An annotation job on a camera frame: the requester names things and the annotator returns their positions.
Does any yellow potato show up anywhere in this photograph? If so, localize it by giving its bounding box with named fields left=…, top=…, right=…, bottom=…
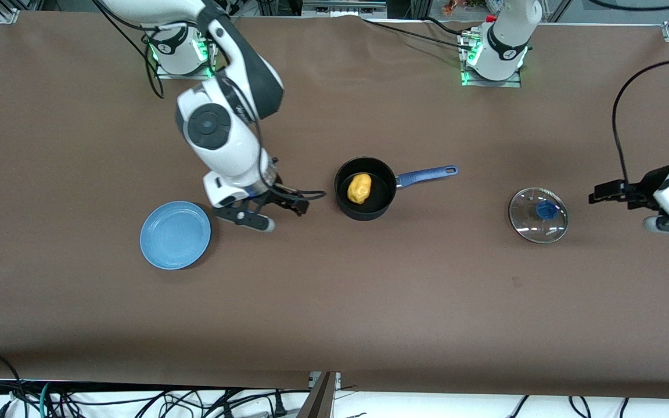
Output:
left=347, top=173, right=372, bottom=204

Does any glass lid with blue knob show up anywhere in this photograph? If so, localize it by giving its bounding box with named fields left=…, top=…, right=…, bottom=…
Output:
left=508, top=187, right=569, bottom=244

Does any blue round plate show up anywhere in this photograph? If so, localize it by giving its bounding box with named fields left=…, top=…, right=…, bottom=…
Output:
left=139, top=201, right=212, bottom=271

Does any brown table cover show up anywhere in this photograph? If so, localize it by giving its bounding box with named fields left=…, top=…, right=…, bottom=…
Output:
left=0, top=10, right=669, bottom=401

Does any dark pot with blue handle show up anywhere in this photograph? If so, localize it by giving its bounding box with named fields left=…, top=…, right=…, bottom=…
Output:
left=333, top=156, right=459, bottom=221

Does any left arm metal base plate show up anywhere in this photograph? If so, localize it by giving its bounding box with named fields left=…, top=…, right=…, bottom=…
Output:
left=461, top=32, right=522, bottom=88

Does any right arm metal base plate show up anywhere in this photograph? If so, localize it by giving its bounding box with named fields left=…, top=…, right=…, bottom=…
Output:
left=154, top=35, right=216, bottom=80

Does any grey metal frame rail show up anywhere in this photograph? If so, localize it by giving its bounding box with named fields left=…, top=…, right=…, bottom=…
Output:
left=301, top=0, right=389, bottom=19

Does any aluminium profile post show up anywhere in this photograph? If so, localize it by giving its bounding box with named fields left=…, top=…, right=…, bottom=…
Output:
left=297, top=372, right=341, bottom=418

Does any long black base cable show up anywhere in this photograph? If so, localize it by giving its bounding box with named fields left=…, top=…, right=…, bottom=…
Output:
left=362, top=17, right=470, bottom=47

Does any short black base cable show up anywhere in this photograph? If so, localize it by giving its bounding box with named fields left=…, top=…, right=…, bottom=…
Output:
left=425, top=16, right=466, bottom=35

